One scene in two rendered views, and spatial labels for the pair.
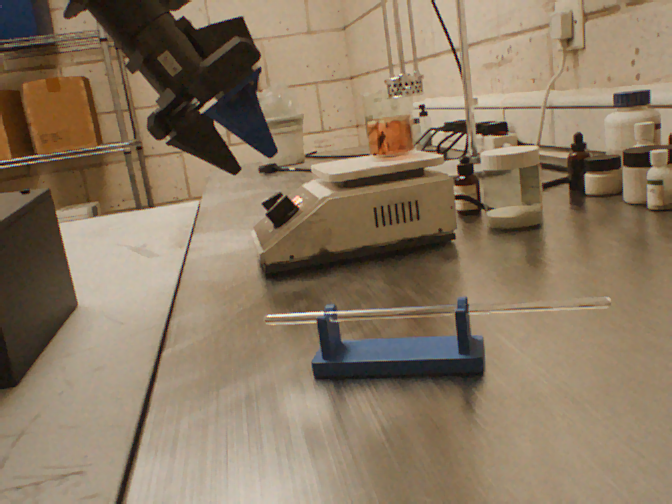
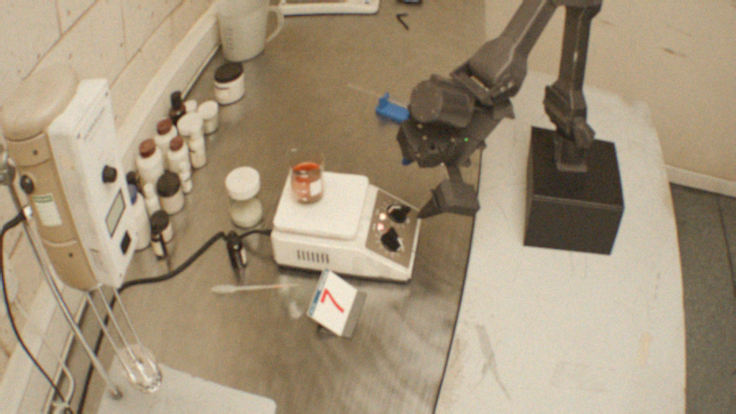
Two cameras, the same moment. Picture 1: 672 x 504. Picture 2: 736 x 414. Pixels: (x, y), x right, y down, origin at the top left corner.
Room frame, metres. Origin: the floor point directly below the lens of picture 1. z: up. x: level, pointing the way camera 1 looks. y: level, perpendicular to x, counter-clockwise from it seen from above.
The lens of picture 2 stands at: (1.43, 0.27, 1.78)
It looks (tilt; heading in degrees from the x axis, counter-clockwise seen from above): 45 degrees down; 199
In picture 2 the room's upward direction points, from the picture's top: straight up
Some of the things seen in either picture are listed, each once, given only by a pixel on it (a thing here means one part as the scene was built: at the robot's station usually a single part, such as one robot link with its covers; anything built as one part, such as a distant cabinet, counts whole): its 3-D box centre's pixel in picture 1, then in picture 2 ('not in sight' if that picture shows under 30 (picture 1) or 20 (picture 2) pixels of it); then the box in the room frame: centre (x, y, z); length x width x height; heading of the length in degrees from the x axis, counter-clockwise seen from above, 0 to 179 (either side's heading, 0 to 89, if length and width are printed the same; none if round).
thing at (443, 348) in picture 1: (395, 336); (402, 110); (0.36, -0.03, 0.92); 0.10 x 0.03 x 0.04; 75
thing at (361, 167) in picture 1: (373, 164); (320, 202); (0.69, -0.05, 0.98); 0.12 x 0.12 x 0.01; 9
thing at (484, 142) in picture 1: (469, 139); not in sight; (1.48, -0.33, 0.92); 0.40 x 0.06 x 0.04; 8
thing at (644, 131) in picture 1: (645, 158); (151, 203); (0.75, -0.37, 0.94); 0.03 x 0.03 x 0.08
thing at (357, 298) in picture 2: not in sight; (337, 304); (0.81, 0.01, 0.92); 0.09 x 0.06 x 0.04; 4
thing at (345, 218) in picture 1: (355, 209); (340, 226); (0.69, -0.03, 0.94); 0.22 x 0.13 x 0.08; 99
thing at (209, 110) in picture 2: not in sight; (208, 117); (0.49, -0.38, 0.93); 0.05 x 0.05 x 0.05
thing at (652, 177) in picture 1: (659, 180); (185, 177); (0.66, -0.34, 0.93); 0.02 x 0.02 x 0.06
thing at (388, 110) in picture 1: (392, 122); (305, 176); (0.69, -0.07, 1.02); 0.06 x 0.05 x 0.08; 82
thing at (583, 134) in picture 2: not in sight; (572, 120); (0.49, 0.31, 1.10); 0.09 x 0.07 x 0.06; 46
